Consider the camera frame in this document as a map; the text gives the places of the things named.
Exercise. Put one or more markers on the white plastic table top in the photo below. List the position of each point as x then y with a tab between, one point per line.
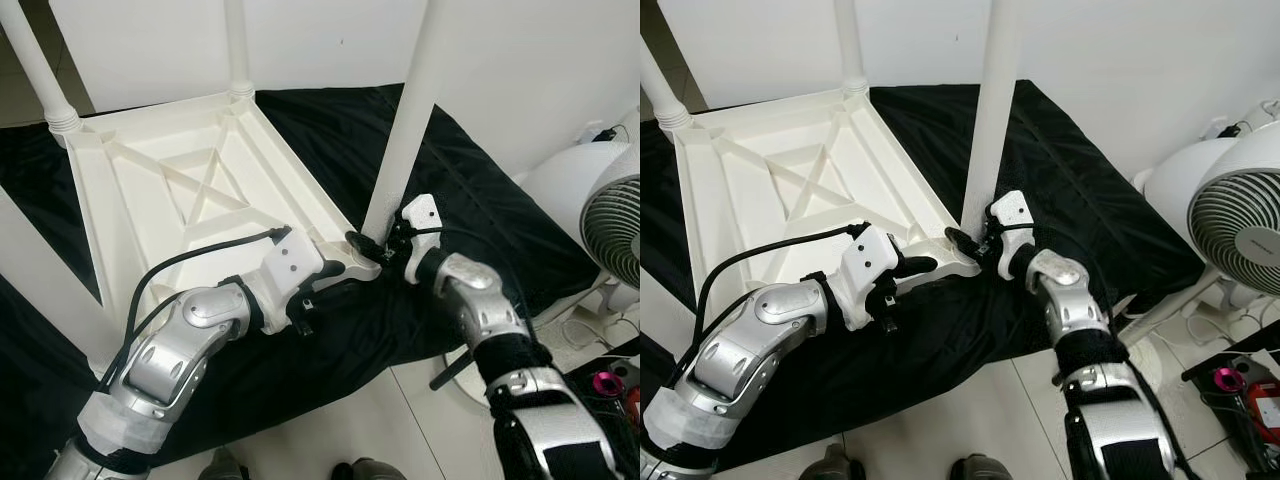
760	170
150	170

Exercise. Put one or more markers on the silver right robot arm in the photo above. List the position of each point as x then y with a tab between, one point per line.
480	300
1065	295

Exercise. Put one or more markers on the black cloth table cover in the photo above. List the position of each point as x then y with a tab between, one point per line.
940	130
330	130

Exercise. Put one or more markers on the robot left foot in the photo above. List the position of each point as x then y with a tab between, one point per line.
225	466
836	466

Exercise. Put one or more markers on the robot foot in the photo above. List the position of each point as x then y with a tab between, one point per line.
836	466
980	470
370	471
225	466

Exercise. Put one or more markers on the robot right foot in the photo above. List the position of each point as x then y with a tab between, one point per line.
370	471
980	470

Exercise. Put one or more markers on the white standing fan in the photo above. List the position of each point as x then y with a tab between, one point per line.
570	180
1180	180

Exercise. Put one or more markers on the black floor rack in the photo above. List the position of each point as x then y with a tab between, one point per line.
1200	372

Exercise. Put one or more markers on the pink and black hair dryer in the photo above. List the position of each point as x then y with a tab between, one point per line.
605	382
1228	380

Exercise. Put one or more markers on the red box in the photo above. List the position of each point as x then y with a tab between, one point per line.
1268	408

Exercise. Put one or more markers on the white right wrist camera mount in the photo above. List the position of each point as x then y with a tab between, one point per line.
420	212
1012	208

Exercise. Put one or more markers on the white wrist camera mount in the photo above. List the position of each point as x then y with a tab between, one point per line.
1012	208
420	212
872	255
290	258

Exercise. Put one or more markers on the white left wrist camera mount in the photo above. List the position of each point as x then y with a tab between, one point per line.
872	255
290	258

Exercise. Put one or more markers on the black metal table frame bar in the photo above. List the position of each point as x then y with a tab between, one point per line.
1063	375
450	372

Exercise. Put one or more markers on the white wall power socket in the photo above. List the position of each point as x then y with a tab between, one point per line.
1220	130
595	132

